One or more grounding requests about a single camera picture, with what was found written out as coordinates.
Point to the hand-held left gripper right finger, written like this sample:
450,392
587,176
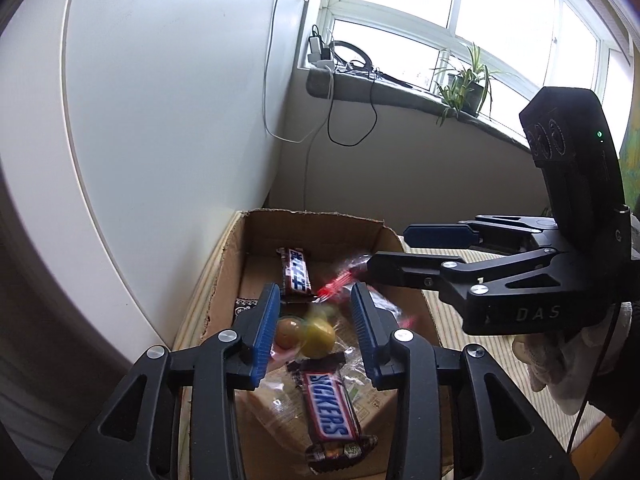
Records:
362,330

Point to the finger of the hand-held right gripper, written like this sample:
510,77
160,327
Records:
435,234
405,267

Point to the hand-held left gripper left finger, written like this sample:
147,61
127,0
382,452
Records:
265,330

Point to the black white patterned packet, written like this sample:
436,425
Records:
246,305

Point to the clear bag of round candies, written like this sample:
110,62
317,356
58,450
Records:
317,337

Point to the red candy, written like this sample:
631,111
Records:
407,321
336,284

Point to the brown chocolate bar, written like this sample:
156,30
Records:
295,272
327,405

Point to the cardboard box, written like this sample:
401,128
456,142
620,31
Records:
325,240

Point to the person's right hand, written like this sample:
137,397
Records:
565,370

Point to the yellow green picture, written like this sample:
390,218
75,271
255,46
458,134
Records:
631,150

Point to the striped cloth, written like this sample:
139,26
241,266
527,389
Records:
500,365

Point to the potted green plant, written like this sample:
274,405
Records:
467,92

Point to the white power adapters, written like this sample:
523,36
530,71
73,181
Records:
319,50

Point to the white cabinet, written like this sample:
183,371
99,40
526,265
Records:
150,110

